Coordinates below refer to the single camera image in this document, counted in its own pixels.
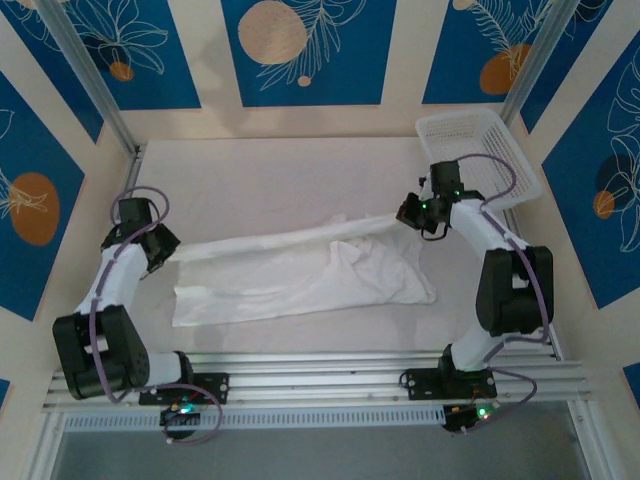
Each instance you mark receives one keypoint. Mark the aluminium frame post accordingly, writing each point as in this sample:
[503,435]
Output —
[535,60]
[85,70]

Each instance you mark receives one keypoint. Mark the white t-shirt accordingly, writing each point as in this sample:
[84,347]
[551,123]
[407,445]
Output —
[280,285]

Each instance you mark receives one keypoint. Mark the white plastic mesh basket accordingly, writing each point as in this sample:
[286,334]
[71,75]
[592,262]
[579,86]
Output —
[450,132]

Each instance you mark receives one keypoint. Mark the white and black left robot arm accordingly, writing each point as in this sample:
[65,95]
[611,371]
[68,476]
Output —
[120,280]

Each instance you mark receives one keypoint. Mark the aluminium table side rail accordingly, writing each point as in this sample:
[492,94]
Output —
[127,180]
[587,440]

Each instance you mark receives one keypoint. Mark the black controller board green light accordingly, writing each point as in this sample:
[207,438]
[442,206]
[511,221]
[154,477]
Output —
[465,417]
[180,415]

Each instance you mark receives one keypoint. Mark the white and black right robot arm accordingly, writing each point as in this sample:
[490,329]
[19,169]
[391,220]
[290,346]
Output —
[510,300]

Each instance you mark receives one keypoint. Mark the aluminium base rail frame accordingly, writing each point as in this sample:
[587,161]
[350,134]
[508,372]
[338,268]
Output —
[310,375]

